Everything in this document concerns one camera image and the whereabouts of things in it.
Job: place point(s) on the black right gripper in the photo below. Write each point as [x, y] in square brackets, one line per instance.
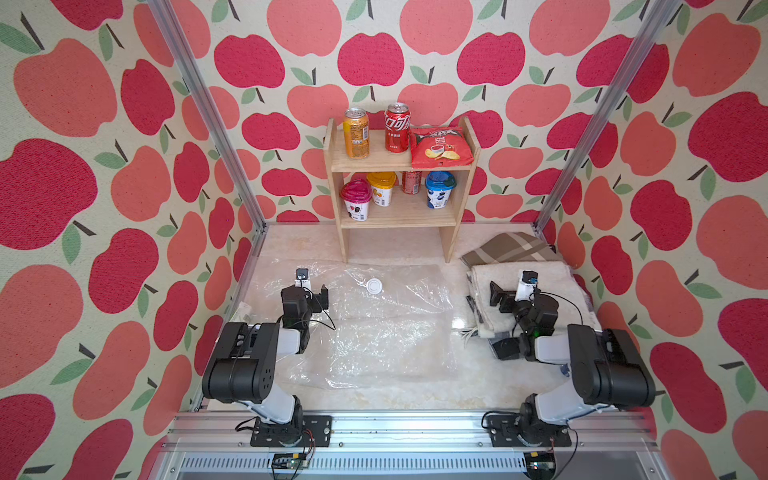
[500, 294]

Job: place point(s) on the brown beige plaid scarf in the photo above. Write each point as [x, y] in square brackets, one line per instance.
[511, 247]

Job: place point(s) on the pink lid cup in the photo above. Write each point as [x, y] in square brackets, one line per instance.
[357, 196]

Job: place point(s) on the red cola can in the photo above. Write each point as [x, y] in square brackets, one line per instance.
[397, 127]

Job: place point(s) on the red chips bag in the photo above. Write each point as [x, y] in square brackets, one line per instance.
[439, 147]

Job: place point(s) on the wooden two-tier shelf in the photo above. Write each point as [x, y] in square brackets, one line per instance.
[405, 210]

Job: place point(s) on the aluminium frame post right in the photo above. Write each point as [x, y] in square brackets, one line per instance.
[660, 14]

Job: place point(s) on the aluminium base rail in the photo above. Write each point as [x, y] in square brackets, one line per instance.
[449, 444]

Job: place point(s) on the blue lid cup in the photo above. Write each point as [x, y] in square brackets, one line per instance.
[439, 186]

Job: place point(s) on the orange drink can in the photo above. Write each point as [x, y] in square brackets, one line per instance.
[356, 133]

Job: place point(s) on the small red can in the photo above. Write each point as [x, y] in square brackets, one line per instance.
[411, 181]

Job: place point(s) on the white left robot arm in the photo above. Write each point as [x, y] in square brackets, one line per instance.
[242, 367]

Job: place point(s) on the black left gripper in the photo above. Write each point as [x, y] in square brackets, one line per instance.
[320, 301]

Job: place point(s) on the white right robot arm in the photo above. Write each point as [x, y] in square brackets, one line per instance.
[604, 367]

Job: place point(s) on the black grey striped scarf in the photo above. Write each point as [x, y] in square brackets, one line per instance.
[506, 349]

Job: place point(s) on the aluminium frame post left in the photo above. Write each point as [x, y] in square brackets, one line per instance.
[173, 33]

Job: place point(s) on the clear plastic vacuum bag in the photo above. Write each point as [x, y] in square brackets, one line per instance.
[384, 324]

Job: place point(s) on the yellow lid cup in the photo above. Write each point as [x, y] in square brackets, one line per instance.
[382, 185]

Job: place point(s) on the aluminium frame post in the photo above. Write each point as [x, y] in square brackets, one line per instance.
[173, 33]
[660, 14]

